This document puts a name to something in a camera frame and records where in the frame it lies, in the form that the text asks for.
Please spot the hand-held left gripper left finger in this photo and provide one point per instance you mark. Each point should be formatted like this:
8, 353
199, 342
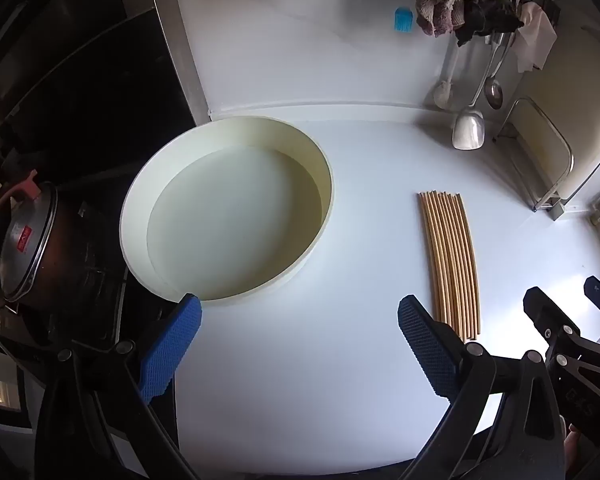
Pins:
170, 350

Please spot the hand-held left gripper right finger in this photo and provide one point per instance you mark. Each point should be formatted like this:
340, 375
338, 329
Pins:
425, 345

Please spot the row of bamboo chopsticks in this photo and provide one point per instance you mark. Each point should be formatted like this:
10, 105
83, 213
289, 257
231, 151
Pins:
450, 260

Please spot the white round basin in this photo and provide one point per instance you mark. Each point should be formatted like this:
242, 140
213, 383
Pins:
230, 210

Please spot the person's right hand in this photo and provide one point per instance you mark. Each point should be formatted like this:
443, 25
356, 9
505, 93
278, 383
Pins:
577, 442

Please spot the black gas stove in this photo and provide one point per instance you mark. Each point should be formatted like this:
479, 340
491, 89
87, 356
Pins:
107, 305

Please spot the dark cooking pot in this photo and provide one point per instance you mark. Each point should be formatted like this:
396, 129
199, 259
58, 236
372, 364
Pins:
75, 260

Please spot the steel rack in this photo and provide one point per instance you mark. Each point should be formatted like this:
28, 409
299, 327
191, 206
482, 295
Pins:
571, 160

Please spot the steel spatula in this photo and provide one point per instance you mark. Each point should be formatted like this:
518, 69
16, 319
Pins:
467, 130

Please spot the steel ladle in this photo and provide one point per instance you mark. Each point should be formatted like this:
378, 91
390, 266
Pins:
494, 92

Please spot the white spoon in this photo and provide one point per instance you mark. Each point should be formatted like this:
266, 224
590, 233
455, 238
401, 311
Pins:
442, 92

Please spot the white cloth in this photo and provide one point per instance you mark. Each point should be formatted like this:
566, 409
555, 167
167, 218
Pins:
535, 35

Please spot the black cloth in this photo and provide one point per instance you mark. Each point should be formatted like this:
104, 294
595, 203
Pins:
490, 15

